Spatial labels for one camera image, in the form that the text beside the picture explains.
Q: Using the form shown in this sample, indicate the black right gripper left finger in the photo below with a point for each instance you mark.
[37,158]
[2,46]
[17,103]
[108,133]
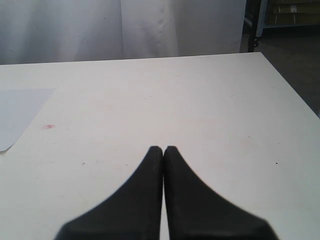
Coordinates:
[133,212]

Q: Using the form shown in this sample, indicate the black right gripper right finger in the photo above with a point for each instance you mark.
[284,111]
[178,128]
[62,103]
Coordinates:
[196,212]

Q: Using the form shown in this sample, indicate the white paper sheet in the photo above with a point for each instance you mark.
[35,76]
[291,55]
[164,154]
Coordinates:
[18,108]

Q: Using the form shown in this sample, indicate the white backdrop curtain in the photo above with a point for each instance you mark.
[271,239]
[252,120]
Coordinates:
[43,31]

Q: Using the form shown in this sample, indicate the black metal stand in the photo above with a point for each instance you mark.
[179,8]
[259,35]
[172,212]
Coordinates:
[252,14]

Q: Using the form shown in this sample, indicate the blue metal shelf rack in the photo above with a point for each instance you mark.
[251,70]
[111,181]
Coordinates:
[285,13]

